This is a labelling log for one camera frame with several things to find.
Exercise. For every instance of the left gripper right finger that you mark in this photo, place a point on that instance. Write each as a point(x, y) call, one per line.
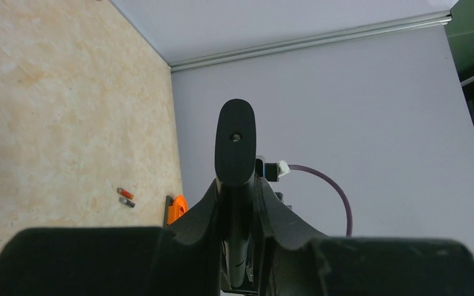
point(300, 260)

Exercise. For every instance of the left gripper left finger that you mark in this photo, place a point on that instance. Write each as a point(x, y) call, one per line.
point(181, 259)

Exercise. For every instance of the orange tape roll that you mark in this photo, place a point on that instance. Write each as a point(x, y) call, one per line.
point(176, 207)

